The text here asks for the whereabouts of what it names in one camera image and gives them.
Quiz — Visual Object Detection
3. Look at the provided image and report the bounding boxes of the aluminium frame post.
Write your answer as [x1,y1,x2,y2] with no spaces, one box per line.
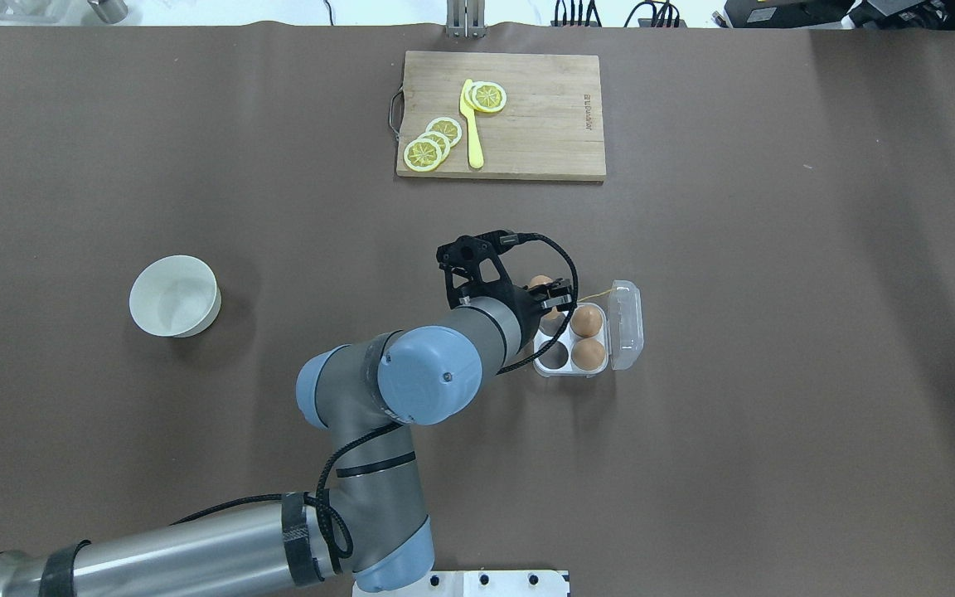
[444,0,487,39]

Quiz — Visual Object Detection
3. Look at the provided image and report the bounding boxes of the lemon slice lower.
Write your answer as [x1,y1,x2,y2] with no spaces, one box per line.
[402,139,443,172]

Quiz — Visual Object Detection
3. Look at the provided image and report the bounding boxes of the lemon slice upper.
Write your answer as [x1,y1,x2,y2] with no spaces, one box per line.
[425,117,463,147]

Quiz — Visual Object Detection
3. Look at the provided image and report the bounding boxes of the lemon slice by knife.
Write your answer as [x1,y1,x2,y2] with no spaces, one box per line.
[467,80,507,114]

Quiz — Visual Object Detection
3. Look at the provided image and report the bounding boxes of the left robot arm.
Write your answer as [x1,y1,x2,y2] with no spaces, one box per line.
[0,279,576,596]

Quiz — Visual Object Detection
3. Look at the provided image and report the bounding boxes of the wooden cutting board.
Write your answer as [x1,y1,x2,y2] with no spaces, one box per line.
[395,51,607,182]

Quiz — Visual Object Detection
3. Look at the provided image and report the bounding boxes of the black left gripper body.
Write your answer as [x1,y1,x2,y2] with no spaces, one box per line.
[507,286,549,341]

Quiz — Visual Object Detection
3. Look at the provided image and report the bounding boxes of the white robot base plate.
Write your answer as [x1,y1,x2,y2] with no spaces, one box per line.
[351,568,571,596]

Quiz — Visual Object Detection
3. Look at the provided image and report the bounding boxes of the lemon slice middle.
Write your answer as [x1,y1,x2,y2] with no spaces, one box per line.
[417,131,452,160]

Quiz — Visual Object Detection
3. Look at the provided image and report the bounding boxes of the clear plastic egg box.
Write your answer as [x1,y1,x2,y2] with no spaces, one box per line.
[533,280,647,377]

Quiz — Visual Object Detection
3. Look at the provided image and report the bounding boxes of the metal cup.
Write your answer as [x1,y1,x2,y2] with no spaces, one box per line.
[87,0,129,24]

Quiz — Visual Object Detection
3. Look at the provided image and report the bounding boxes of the white bowl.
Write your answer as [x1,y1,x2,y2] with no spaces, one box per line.
[128,255,222,337]

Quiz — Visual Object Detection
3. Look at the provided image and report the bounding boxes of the brown egg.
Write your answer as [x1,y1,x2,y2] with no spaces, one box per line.
[570,337,607,371]
[570,303,604,337]
[526,274,557,301]

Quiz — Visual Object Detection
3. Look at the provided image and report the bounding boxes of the yellow plastic knife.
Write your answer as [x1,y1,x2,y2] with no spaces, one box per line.
[458,79,485,170]

